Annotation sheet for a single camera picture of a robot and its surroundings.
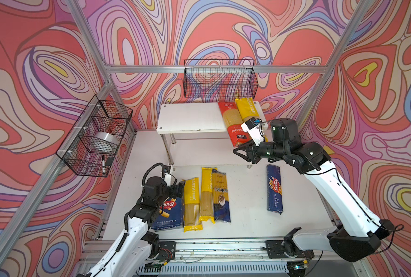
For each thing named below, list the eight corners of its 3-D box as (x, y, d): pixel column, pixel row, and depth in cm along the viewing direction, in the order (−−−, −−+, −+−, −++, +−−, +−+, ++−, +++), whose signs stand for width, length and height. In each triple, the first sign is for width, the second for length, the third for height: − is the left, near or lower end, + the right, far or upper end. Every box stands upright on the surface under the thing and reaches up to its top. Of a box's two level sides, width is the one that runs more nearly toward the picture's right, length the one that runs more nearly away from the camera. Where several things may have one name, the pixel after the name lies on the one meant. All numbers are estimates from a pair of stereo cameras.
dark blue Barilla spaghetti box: (267, 211, 86) (269, 209, 83) (266, 167, 102) (268, 164, 99) (281, 214, 85) (283, 212, 82) (278, 169, 101) (280, 166, 99)
